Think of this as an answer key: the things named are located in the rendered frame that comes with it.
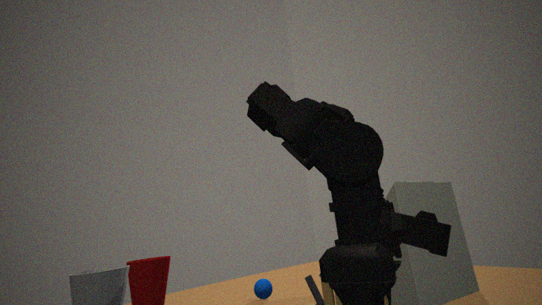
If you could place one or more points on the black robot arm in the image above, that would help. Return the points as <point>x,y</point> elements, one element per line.
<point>346,152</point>

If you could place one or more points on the blue ball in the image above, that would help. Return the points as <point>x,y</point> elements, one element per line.
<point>263,288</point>

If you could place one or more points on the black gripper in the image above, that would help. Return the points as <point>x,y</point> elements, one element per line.
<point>359,268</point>

